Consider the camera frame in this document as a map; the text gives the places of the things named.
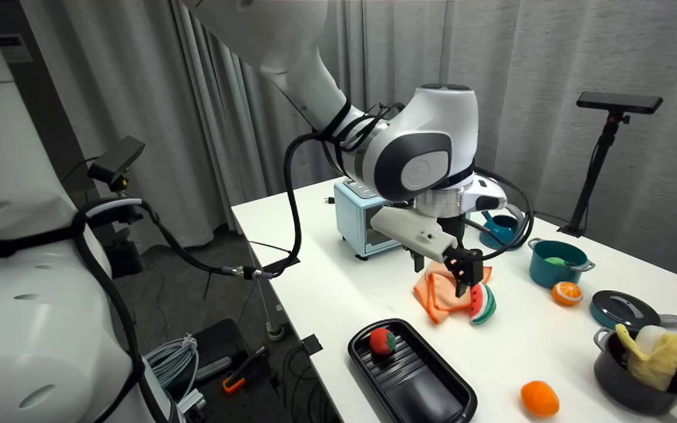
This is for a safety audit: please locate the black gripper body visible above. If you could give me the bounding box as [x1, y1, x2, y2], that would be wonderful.
[445, 246, 485, 289]

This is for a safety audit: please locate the red strawberry plush toy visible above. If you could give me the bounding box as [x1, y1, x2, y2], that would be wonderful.
[368, 327, 395, 357]

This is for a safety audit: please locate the yellow banana plush toy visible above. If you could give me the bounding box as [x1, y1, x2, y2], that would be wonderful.
[616, 325, 677, 390]

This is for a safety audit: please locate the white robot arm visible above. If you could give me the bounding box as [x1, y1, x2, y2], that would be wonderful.
[180, 0, 505, 291]

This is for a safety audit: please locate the toy watermelon slice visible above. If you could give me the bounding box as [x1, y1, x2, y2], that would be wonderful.
[467, 282, 496, 325]

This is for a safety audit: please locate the teal toy kettle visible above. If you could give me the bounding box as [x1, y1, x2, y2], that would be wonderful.
[479, 212, 520, 250]

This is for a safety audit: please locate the teal toy pot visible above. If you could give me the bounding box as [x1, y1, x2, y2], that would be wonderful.
[528, 238, 594, 289]

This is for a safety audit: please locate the toy orange half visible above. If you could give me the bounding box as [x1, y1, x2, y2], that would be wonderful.
[550, 282, 582, 309]

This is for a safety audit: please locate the black grill tray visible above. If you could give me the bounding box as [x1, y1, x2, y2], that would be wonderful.
[348, 318, 477, 423]

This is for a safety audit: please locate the teal toy frying pan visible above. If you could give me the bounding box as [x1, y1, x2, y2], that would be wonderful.
[589, 289, 677, 332]

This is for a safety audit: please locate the orange plush fruit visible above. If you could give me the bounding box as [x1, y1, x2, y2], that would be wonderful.
[520, 380, 560, 419]

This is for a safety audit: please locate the black toy pot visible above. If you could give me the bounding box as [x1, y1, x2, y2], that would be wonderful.
[593, 327, 677, 419]

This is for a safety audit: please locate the orange cloth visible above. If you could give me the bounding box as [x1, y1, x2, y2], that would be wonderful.
[414, 263, 472, 325]

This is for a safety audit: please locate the light blue toaster oven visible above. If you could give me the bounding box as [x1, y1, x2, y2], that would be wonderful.
[333, 179, 400, 262]

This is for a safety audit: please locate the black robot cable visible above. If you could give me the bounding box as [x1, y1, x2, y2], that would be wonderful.
[70, 102, 536, 285]

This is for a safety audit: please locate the black camera stand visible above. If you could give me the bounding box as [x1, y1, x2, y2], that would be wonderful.
[562, 91, 663, 238]

